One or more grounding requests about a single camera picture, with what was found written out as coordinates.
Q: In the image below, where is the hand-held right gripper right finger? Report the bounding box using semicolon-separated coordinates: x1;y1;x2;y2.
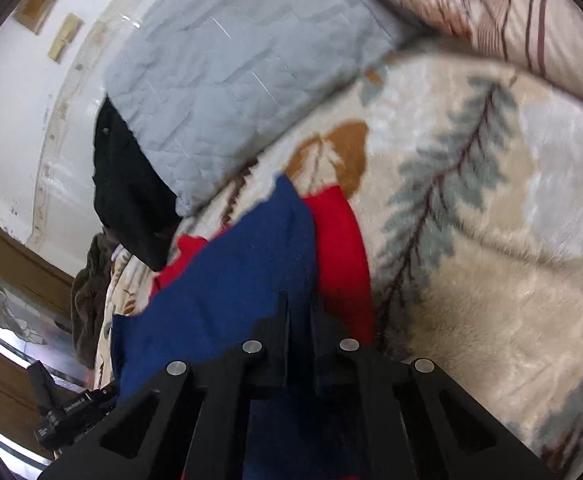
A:
312;302;558;480

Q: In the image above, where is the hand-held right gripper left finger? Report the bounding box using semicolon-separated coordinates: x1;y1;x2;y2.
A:
36;294;292;480

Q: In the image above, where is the red and blue knit sweater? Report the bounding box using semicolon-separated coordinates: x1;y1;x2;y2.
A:
110;174;378;480

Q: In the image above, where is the reflective glass panel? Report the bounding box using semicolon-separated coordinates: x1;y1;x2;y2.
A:
0;255;92;386

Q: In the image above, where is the brown fleece blanket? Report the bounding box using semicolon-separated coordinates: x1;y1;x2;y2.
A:
70;232;122;368

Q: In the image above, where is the leaf-print fleece blanket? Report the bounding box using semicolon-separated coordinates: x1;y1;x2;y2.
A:
95;50;583;480

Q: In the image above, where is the black garment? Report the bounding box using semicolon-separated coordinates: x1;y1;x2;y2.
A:
91;96;184;272

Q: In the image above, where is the grey quilted pillow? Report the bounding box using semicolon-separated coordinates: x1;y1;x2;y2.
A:
102;0;435;218

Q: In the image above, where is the striped floral pillow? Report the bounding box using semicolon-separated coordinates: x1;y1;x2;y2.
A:
329;0;583;121

